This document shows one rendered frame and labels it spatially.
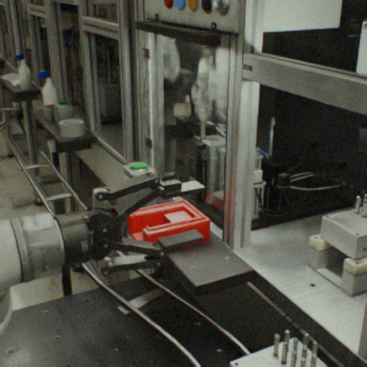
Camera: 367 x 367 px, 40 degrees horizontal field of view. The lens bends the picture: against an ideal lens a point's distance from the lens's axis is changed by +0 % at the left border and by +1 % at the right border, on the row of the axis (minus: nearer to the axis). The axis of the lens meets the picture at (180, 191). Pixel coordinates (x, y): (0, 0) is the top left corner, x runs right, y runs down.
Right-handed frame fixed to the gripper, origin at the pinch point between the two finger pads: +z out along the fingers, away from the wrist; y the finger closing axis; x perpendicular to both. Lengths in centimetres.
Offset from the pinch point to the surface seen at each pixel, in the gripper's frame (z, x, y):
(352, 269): 31.9, -5.9, -15.7
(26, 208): 14, 267, -112
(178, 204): 16.3, 35.2, -15.8
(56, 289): 8, 160, -112
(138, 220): 5.2, 34.2, -17.3
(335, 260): 36.9, 3.4, -19.9
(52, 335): -16, 37, -44
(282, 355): 8.0, -16.6, -18.3
